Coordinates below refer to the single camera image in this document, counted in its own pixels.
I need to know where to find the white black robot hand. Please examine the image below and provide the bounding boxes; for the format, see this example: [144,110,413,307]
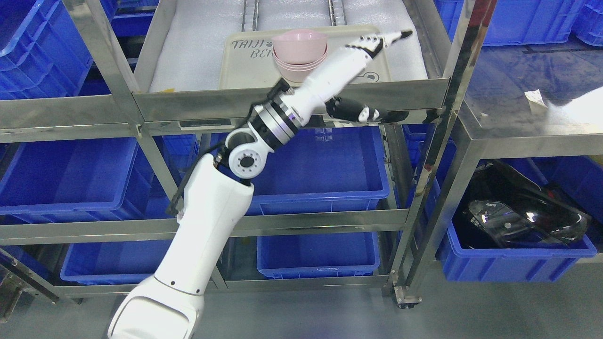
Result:
[281,30,413,128]

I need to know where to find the pink bowl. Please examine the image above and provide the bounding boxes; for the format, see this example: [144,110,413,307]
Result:
[272,29,329,65]

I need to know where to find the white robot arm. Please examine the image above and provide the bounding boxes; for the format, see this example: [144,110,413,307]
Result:
[107,79,312,339]

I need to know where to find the steel shelf rack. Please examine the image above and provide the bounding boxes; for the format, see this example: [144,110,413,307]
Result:
[1,0,499,305]

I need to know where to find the stacked pink bowls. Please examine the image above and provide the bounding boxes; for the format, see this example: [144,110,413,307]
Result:
[273,48,328,83]

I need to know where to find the blue bin middle rack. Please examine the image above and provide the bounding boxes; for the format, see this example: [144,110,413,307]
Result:
[247,126,390,215]

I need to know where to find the blue bin rack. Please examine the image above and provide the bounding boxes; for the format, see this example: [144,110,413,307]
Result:
[256,232,381,280]
[247,126,390,215]

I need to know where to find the beige tray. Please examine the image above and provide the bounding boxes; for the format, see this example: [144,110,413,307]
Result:
[218,25,379,89]

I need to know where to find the blue bin lower rack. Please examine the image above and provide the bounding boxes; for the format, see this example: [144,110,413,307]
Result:
[256,232,381,280]

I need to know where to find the steel table cart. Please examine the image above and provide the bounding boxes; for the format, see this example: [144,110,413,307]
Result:
[415,38,603,283]

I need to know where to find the white paper scrap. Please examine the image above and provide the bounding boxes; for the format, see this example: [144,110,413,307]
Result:
[524,89,548,114]

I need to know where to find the blue bin on rack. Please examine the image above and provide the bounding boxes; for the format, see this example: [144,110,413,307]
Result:
[0,137,154,224]

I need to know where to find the blue bin with helmet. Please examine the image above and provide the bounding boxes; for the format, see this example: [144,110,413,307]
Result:
[436,158,596,283]

